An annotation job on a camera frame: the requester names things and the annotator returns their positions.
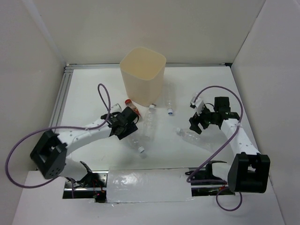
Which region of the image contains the red-capped labelled small bottle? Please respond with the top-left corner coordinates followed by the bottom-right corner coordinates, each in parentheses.
top-left (125, 99), bottom-right (141, 123)

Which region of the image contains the clear bottle blue cap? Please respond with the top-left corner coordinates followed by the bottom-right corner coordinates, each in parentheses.
top-left (163, 82), bottom-right (175, 116)
top-left (190, 92), bottom-right (202, 105)

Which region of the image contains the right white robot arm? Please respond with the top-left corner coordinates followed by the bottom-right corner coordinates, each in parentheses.
top-left (189, 97), bottom-right (270, 193)

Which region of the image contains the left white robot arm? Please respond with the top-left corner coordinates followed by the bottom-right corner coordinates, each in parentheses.
top-left (30, 107), bottom-right (139, 187)

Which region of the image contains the beige plastic bin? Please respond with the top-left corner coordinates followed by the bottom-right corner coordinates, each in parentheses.
top-left (120, 47), bottom-right (166, 107)

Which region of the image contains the clear bottle white cap right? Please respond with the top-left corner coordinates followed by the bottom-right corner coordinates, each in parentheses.
top-left (174, 127), bottom-right (215, 153)

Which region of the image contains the white taped front panel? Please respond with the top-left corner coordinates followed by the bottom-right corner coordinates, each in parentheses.
top-left (106, 168), bottom-right (193, 203)

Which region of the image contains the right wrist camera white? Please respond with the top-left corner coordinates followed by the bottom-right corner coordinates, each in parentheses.
top-left (190, 99), bottom-right (204, 115)

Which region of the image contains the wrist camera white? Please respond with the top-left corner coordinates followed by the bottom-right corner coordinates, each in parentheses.
top-left (190, 99), bottom-right (204, 115)
top-left (110, 104), bottom-right (122, 113)

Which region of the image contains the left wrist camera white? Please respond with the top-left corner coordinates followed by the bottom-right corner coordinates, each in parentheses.
top-left (110, 104), bottom-right (122, 113)

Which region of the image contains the aluminium frame rail back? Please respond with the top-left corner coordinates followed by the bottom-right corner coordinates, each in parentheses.
top-left (65, 62), bottom-right (233, 69)

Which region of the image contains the aluminium frame rail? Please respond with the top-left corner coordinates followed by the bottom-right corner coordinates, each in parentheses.
top-left (49, 65), bottom-right (74, 127)
top-left (65, 62), bottom-right (233, 69)

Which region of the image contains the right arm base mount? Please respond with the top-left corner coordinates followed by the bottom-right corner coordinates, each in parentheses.
top-left (190, 168), bottom-right (234, 196)

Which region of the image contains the aluminium frame rail left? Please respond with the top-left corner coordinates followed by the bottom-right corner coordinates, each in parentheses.
top-left (49, 65), bottom-right (74, 127)

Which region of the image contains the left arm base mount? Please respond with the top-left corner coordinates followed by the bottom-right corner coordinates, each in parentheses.
top-left (62, 171), bottom-right (108, 203)

